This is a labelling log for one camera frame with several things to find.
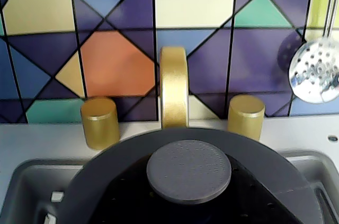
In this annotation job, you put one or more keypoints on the gold faucet knob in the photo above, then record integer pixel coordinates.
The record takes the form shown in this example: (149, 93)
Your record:
(100, 123)
(246, 118)

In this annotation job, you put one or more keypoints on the gray sink basin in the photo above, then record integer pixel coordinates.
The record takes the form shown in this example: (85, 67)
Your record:
(26, 181)

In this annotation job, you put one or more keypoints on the steel perforated skimmer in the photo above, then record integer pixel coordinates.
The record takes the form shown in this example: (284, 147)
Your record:
(315, 75)

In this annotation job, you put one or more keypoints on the gold faucet spout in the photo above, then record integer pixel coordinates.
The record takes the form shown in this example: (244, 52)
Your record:
(174, 89)

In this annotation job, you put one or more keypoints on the blue toy kitchen unit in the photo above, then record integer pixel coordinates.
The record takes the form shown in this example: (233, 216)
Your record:
(185, 9)

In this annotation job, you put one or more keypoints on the gray pot lid with knob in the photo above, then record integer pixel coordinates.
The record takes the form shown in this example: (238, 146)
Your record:
(188, 171)

